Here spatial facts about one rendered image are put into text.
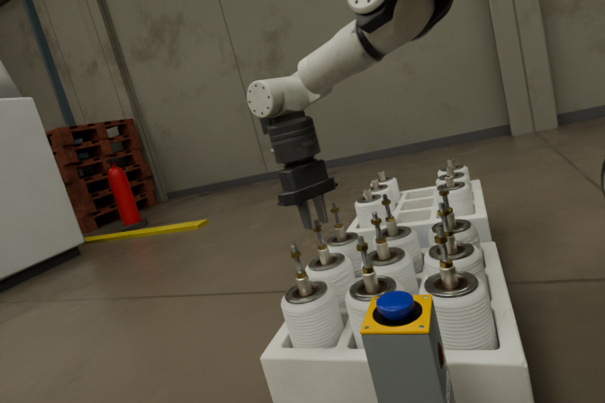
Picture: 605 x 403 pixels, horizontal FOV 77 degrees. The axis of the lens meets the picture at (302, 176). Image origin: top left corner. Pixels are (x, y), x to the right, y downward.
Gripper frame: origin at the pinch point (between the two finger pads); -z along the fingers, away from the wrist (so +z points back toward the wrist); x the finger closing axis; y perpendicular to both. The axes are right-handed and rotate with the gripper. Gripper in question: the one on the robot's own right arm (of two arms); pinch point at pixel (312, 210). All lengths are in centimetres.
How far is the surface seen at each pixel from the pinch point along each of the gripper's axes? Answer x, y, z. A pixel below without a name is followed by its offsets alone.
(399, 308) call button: -13.0, -34.2, -3.2
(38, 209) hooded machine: -61, 237, 5
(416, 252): 17.3, -7.3, -14.7
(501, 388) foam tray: 0.6, -34.0, -21.7
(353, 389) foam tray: -11.3, -17.4, -23.2
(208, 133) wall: 98, 343, 28
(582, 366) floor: 27, -31, -36
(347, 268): 1.4, -4.6, -11.9
